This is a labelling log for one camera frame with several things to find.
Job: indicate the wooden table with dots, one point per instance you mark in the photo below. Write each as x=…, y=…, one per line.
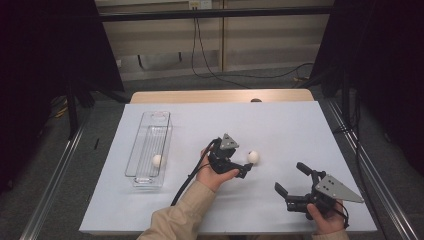
x=200, y=96

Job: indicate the black horizontal metal bar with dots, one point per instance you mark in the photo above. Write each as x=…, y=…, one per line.
x=216, y=14

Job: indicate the white ping pong ball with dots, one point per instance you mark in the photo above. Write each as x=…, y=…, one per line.
x=157, y=160

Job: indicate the small dark knob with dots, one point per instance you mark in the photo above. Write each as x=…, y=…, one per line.
x=256, y=100

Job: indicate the aluminium floor rail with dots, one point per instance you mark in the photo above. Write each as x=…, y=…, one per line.
x=50, y=186
x=366, y=160

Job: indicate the black curtain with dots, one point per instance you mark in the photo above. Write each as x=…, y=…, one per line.
x=40, y=66
x=383, y=66

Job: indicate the white table mat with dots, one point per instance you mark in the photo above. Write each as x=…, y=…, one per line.
x=283, y=126

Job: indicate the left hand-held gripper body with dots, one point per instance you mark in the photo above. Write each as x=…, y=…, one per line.
x=223, y=156

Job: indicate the black metal stand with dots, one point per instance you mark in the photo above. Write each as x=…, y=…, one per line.
x=71, y=110

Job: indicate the clear plastic storage bin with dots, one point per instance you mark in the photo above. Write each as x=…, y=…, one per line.
x=150, y=140

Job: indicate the person's right hand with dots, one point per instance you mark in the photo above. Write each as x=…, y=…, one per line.
x=326, y=221

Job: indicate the person's left hand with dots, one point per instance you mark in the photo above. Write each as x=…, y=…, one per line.
x=213, y=178

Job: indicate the white egg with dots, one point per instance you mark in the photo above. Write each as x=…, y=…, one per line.
x=253, y=156

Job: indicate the white wall socket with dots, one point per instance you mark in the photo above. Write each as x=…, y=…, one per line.
x=200, y=4

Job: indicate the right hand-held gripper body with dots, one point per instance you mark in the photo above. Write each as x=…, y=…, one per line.
x=325, y=195

